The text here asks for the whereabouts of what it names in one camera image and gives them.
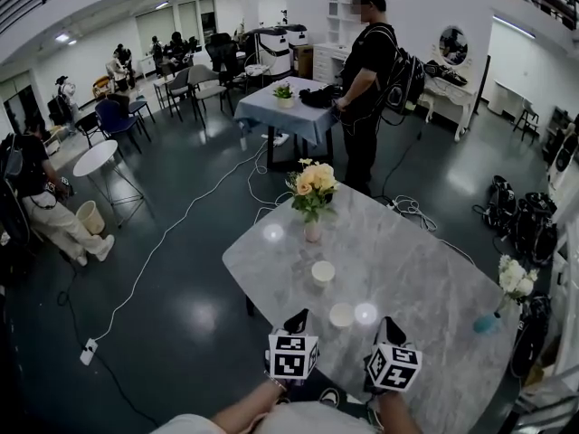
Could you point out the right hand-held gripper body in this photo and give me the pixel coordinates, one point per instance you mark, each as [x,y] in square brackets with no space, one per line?
[393,369]

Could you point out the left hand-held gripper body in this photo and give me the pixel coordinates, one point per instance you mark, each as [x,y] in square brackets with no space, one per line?
[291,357]

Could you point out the cream paper cup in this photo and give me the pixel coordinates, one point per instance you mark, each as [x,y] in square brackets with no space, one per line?
[323,271]
[342,313]

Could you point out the person's left forearm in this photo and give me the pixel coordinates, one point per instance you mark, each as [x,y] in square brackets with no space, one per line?
[249,405]

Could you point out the person's right forearm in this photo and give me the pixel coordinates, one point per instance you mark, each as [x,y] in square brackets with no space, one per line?
[400,416]

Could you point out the person's right sneaker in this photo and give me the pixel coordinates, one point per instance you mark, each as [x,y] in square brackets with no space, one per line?
[329,396]

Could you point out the person's white t-shirt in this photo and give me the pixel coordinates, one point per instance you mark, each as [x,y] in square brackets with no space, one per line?
[307,421]

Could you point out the pink vase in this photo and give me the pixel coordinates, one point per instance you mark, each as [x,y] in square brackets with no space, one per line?
[313,232]

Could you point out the small black container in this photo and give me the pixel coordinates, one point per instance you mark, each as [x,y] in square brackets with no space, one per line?
[329,198]

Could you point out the white flower bouquet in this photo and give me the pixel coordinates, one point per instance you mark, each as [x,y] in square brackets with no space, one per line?
[515,278]

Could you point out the white power strip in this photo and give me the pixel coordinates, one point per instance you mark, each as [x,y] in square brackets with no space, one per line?
[277,139]
[392,204]
[89,351]

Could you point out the black white-printed floor bag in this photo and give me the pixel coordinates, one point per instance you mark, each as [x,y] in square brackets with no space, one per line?
[531,337]

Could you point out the yellow flower bouquet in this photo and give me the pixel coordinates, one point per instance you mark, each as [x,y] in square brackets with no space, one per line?
[314,183]

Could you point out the pile of black backpacks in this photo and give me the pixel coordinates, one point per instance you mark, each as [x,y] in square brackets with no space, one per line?
[524,224]

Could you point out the table with blue cloth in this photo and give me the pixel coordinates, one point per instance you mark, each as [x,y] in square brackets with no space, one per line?
[289,118]

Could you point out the black equipment bundle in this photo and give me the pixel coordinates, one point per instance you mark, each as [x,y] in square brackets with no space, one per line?
[319,97]

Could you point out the small potted plant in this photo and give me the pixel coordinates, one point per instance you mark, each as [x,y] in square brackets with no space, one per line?
[285,97]

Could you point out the cream waste bin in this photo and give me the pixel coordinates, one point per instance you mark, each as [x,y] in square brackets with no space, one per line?
[90,217]

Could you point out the white dressing table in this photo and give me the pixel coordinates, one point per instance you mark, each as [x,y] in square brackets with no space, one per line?
[448,95]

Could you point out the small stool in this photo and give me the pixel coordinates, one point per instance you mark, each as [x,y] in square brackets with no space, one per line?
[527,118]

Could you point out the grey chair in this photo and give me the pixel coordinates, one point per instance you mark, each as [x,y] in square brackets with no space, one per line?
[205,82]
[178,84]

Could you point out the white round side table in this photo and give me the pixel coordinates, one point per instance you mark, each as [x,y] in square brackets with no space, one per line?
[95,156]

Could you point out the white drawer cabinet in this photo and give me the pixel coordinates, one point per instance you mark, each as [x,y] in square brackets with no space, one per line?
[328,61]

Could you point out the white machine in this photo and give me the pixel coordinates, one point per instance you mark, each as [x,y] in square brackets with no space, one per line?
[273,52]
[297,36]

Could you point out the blue chair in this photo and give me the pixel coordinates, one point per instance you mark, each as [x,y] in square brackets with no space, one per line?
[113,118]

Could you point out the black office chair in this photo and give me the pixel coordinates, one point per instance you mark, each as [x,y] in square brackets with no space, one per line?
[224,54]

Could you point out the round wall mirror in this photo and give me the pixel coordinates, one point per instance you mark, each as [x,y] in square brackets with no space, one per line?
[453,45]

